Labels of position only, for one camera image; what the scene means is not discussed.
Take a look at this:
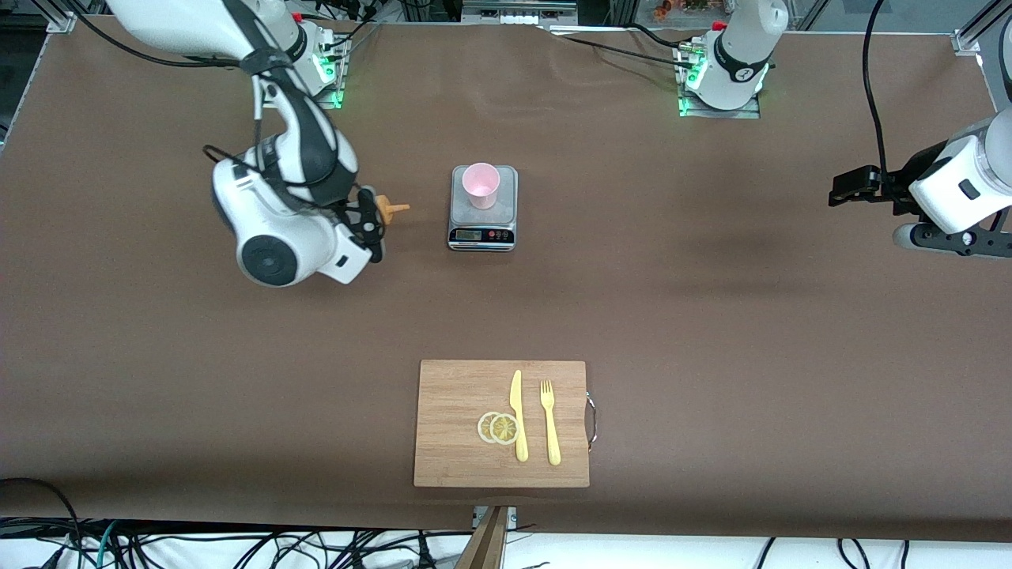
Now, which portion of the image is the yellow plastic fork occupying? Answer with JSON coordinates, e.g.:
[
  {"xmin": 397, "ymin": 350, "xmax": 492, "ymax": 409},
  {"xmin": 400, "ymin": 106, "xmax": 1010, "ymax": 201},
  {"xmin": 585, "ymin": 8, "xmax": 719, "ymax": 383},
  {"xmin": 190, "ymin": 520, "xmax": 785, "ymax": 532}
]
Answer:
[{"xmin": 539, "ymin": 379, "xmax": 562, "ymax": 466}]

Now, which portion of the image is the bamboo cutting board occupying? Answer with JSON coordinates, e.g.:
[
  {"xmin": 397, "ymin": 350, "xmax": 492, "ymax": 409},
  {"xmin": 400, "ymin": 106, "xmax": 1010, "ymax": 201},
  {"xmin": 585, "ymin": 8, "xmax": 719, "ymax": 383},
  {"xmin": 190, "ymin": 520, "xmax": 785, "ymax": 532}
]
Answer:
[{"xmin": 413, "ymin": 360, "xmax": 591, "ymax": 488}]

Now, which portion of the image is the wooden beam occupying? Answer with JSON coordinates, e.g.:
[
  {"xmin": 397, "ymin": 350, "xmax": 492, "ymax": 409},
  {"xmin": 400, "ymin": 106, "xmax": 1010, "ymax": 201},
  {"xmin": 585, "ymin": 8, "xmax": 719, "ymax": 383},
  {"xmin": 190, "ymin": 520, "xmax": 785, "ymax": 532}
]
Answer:
[{"xmin": 452, "ymin": 506, "xmax": 511, "ymax": 569}]

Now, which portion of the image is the black cable on table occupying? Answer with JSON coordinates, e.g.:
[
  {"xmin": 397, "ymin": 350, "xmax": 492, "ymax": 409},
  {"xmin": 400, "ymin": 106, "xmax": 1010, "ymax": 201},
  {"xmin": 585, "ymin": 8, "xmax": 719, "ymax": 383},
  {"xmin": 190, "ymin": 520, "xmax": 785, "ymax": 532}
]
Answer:
[{"xmin": 546, "ymin": 22, "xmax": 697, "ymax": 68}]

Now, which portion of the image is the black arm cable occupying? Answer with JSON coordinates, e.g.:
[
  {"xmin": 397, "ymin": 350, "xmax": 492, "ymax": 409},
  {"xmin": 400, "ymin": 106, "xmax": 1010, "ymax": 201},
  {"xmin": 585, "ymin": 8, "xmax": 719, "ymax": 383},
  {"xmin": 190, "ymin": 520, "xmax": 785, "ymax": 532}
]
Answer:
[
  {"xmin": 202, "ymin": 47, "xmax": 274, "ymax": 190},
  {"xmin": 860, "ymin": 0, "xmax": 898, "ymax": 179}
]

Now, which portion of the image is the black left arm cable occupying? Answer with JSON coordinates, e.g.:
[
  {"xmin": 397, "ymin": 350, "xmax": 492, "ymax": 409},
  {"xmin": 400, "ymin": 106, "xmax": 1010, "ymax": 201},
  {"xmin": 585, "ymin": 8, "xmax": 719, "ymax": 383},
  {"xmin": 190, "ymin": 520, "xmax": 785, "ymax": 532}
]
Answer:
[{"xmin": 860, "ymin": 0, "xmax": 898, "ymax": 179}]

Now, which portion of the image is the grey power strip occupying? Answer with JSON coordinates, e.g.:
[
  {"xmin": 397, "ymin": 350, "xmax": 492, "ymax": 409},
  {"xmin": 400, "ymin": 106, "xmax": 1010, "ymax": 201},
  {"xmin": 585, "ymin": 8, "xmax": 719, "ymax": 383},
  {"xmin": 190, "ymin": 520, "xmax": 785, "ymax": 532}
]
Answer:
[{"xmin": 463, "ymin": 0, "xmax": 580, "ymax": 26}]

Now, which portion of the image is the pink plastic cup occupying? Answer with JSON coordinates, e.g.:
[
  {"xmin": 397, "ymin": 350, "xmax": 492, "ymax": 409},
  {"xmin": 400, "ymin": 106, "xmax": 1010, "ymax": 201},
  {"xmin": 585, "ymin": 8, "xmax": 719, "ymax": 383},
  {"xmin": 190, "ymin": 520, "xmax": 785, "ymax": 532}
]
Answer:
[{"xmin": 462, "ymin": 162, "xmax": 501, "ymax": 211}]

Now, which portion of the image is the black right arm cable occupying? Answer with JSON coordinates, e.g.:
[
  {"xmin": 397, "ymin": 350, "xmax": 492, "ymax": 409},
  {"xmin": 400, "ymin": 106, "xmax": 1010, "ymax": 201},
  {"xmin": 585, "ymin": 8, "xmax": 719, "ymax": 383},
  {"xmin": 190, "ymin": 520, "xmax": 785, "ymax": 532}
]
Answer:
[{"xmin": 202, "ymin": 47, "xmax": 274, "ymax": 190}]

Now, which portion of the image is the aluminium frame profile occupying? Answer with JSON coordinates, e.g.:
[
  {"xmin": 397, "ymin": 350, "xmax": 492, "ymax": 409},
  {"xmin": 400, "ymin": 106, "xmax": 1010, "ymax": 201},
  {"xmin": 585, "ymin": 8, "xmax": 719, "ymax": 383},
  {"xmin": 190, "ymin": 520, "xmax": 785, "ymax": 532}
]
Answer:
[
  {"xmin": 43, "ymin": 0, "xmax": 77, "ymax": 34},
  {"xmin": 951, "ymin": 0, "xmax": 1012, "ymax": 56}
]

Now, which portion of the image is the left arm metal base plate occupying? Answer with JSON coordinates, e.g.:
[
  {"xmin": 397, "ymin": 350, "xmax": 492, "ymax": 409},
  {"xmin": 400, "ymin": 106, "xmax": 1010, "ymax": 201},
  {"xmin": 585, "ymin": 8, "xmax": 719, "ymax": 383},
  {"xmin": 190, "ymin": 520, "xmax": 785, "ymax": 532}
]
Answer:
[{"xmin": 676, "ymin": 43, "xmax": 762, "ymax": 120}]

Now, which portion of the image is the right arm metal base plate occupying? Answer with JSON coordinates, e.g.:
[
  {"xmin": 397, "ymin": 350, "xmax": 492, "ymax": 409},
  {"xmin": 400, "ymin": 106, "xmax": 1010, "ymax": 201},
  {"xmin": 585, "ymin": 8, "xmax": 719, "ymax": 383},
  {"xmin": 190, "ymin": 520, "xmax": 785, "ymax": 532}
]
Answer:
[{"xmin": 265, "ymin": 36, "xmax": 349, "ymax": 110}]

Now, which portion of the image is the silver digital kitchen scale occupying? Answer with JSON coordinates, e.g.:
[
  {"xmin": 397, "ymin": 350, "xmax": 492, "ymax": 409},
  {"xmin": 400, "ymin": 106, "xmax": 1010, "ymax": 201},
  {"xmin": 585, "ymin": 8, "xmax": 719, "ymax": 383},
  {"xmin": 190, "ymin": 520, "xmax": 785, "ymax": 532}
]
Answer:
[{"xmin": 447, "ymin": 164, "xmax": 519, "ymax": 253}]

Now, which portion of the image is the black cable loop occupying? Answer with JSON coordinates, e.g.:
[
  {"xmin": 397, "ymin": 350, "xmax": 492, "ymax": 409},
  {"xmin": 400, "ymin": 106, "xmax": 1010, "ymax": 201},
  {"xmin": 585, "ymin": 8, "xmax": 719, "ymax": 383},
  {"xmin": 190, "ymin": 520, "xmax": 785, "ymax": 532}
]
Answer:
[{"xmin": 0, "ymin": 477, "xmax": 84, "ymax": 569}]

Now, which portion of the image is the yellow plastic knife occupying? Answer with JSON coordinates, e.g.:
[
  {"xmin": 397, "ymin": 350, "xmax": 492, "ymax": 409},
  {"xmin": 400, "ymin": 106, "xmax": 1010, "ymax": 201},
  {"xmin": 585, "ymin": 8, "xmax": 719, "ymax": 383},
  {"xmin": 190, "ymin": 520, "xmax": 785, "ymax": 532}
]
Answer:
[{"xmin": 509, "ymin": 369, "xmax": 530, "ymax": 463}]

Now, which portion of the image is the translucent sauce bottle orange cap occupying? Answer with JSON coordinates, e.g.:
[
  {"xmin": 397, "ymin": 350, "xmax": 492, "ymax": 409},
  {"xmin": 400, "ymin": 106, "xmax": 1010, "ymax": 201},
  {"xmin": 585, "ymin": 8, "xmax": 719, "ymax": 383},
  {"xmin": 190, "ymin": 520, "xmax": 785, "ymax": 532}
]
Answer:
[{"xmin": 375, "ymin": 194, "xmax": 412, "ymax": 228}]

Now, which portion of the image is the teal cable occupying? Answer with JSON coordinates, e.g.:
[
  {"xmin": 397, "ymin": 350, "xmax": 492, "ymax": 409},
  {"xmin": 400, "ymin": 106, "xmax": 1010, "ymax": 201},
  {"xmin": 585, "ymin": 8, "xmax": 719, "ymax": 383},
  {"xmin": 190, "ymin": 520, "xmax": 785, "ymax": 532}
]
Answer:
[{"xmin": 93, "ymin": 520, "xmax": 121, "ymax": 569}]

